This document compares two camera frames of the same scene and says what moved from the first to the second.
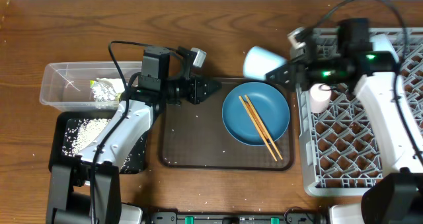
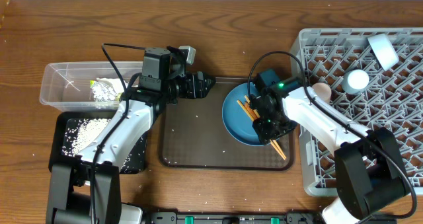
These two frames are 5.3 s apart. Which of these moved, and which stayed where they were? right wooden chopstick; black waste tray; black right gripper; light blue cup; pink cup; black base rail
Moved: black right gripper; light blue cup
Stayed: right wooden chopstick; pink cup; black waste tray; black base rail
